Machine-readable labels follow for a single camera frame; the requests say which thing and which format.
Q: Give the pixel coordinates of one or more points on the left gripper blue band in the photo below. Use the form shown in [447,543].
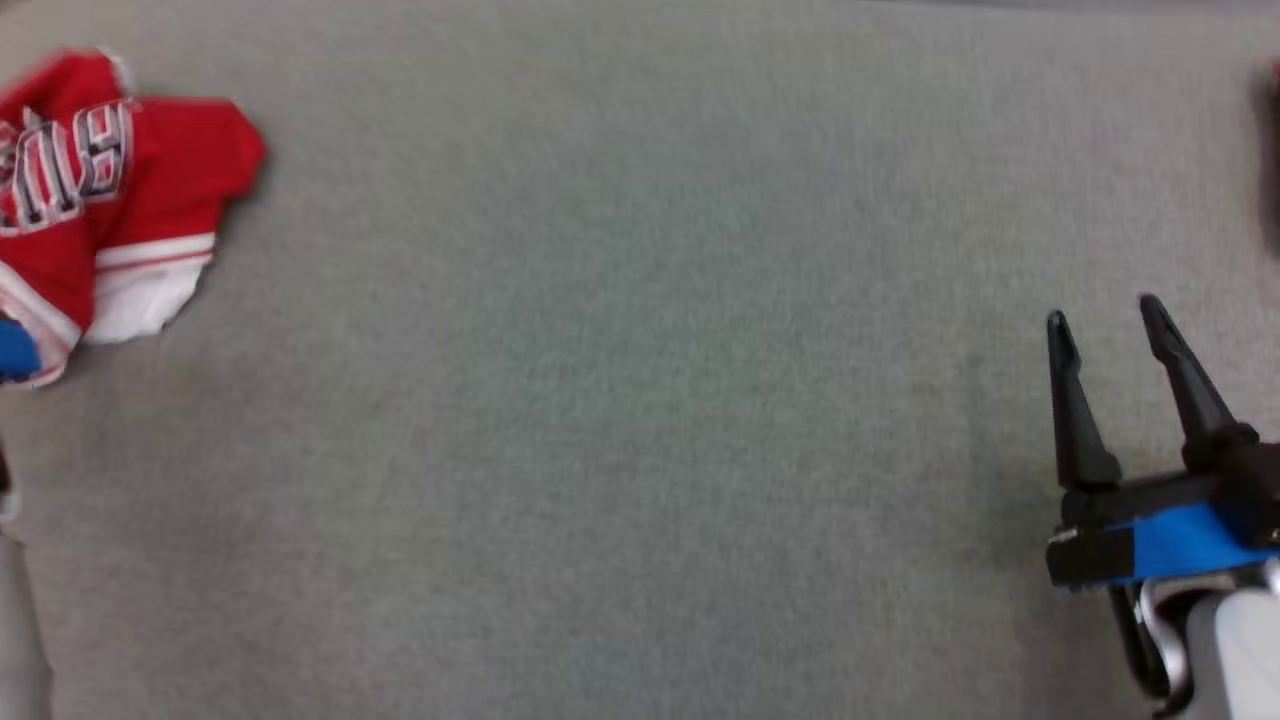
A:
[15,352]

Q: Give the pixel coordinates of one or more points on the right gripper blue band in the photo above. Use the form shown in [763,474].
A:
[1180,535]

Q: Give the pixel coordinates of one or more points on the red white basketball jersey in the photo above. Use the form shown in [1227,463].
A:
[170,180]

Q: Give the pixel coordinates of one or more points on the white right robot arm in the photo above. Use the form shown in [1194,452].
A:
[1240,650]

